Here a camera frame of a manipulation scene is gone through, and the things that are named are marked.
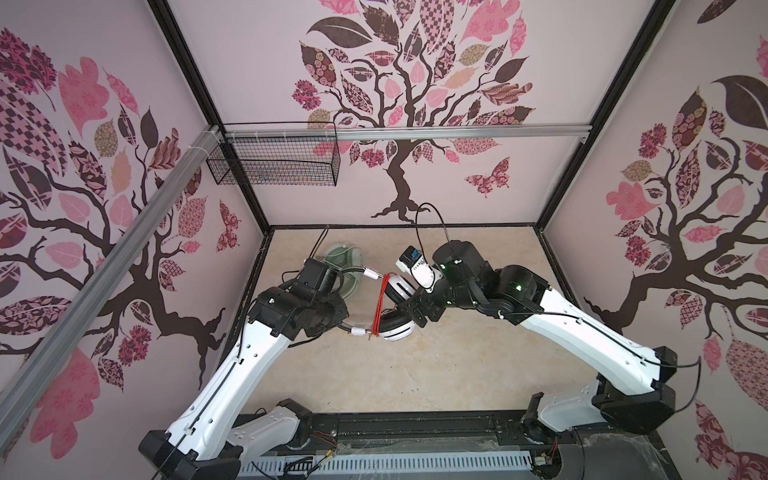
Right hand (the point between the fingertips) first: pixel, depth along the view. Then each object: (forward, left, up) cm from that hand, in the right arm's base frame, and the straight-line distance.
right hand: (410, 287), depth 65 cm
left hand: (-3, +17, -9) cm, 19 cm away
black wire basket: (+50, +41, +3) cm, 65 cm away
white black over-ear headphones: (-8, +3, -2) cm, 9 cm away
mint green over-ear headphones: (+26, +20, -24) cm, 41 cm away
